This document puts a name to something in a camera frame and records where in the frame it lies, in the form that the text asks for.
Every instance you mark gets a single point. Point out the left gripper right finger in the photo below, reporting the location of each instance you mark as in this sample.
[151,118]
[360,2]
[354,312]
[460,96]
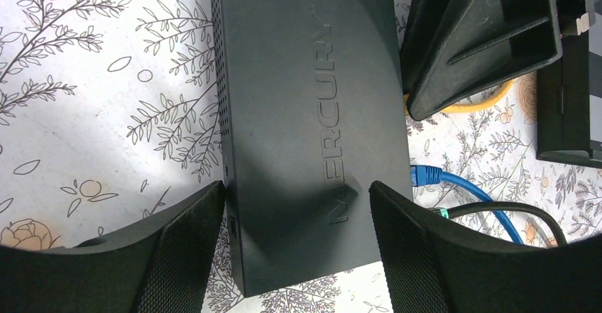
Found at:
[433,264]

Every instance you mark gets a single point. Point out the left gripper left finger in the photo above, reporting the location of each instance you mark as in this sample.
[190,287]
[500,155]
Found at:
[158,264]

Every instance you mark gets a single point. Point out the black network switch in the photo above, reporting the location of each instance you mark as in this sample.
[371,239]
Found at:
[311,113]

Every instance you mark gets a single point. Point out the floral patterned table mat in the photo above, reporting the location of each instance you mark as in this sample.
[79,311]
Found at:
[109,114]

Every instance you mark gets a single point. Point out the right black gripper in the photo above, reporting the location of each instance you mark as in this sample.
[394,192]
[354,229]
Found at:
[453,49]

